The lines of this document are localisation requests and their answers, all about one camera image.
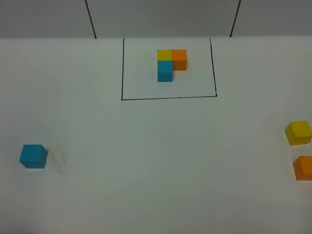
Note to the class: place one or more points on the template blue cube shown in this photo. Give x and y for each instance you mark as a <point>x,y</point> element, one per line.
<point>164,71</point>

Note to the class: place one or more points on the template yellow cube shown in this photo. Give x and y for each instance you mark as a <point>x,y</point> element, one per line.
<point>164,55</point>

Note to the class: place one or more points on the template orange cube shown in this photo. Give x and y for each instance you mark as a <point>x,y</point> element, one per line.
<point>179,58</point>

